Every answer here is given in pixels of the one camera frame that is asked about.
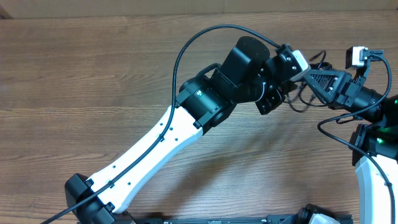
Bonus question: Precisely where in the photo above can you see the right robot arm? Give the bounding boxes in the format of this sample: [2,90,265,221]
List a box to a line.
[304,68,397,223]

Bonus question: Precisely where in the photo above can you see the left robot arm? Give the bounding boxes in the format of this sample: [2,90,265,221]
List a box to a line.
[65,36,310,223]

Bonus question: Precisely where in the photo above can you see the black usb cables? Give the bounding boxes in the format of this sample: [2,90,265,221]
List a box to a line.
[284,50,333,113]

